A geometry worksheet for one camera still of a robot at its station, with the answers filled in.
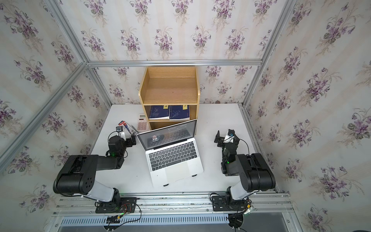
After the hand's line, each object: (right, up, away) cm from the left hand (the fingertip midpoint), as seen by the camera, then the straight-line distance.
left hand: (128, 134), depth 93 cm
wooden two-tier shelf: (+29, +24, -12) cm, 39 cm away
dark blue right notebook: (+33, +14, -2) cm, 36 cm away
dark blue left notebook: (+21, +14, -1) cm, 25 cm away
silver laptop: (+30, -9, -10) cm, 33 cm away
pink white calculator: (+6, +5, +12) cm, 14 cm away
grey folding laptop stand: (+27, -26, -13) cm, 40 cm away
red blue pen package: (-5, +4, +11) cm, 13 cm away
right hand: (+64, +2, -4) cm, 64 cm away
